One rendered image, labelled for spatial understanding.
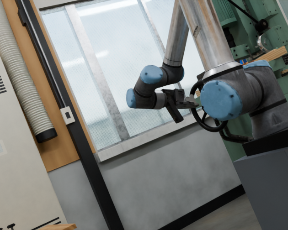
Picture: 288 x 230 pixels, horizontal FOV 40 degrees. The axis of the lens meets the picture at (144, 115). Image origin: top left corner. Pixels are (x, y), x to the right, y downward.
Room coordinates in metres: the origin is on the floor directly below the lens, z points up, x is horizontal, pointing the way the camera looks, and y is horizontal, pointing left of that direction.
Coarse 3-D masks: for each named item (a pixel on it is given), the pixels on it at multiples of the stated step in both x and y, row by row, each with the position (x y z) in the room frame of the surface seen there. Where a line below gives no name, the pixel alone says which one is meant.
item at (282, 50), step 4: (280, 48) 2.04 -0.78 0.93; (284, 48) 2.04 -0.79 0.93; (272, 52) 2.09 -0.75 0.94; (276, 52) 2.07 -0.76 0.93; (280, 52) 2.05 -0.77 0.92; (284, 52) 2.03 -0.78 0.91; (264, 56) 2.14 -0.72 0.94; (268, 56) 2.12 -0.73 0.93; (272, 56) 2.10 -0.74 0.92; (276, 56) 2.08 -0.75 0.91; (280, 56) 2.07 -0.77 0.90
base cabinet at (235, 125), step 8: (232, 120) 2.29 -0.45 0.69; (240, 120) 2.23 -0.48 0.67; (248, 120) 2.19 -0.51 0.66; (232, 128) 2.31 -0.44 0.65; (240, 128) 2.26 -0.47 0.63; (248, 128) 2.21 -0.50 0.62; (224, 144) 2.41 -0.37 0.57; (232, 144) 2.36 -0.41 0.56; (240, 144) 2.30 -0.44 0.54; (232, 152) 2.38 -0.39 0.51; (240, 152) 2.32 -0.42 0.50; (232, 160) 2.41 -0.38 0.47
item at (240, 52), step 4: (244, 44) 2.32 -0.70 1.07; (232, 48) 2.27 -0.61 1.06; (236, 48) 2.28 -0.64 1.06; (240, 48) 2.30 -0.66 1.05; (244, 48) 2.31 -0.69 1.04; (232, 52) 2.26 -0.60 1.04; (236, 52) 2.27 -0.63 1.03; (240, 52) 2.29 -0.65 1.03; (244, 52) 2.30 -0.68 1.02; (248, 52) 2.32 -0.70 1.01; (236, 56) 2.27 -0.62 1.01; (240, 56) 2.28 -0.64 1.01; (244, 56) 2.30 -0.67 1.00; (236, 60) 2.31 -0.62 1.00
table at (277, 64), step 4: (272, 60) 2.08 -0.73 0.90; (276, 60) 2.09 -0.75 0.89; (280, 60) 2.10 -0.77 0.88; (272, 64) 2.07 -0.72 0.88; (276, 64) 2.08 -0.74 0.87; (280, 64) 2.10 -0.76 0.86; (284, 64) 2.11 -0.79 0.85; (272, 68) 2.06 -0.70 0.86; (276, 68) 2.08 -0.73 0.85; (280, 68) 2.09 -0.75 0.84; (196, 100) 2.48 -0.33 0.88; (200, 100) 2.45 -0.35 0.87; (200, 104) 2.46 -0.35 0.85; (196, 108) 2.51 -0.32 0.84
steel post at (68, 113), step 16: (16, 0) 3.09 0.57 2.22; (32, 16) 3.11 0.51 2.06; (32, 32) 3.09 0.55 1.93; (48, 48) 3.12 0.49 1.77; (48, 64) 3.07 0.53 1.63; (48, 80) 3.11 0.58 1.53; (64, 96) 3.11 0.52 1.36; (64, 112) 3.05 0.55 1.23; (80, 128) 3.11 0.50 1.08; (80, 144) 3.09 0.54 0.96; (80, 160) 3.13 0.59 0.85; (96, 176) 3.10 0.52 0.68; (96, 192) 3.08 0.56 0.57; (112, 208) 3.11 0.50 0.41; (112, 224) 3.09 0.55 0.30
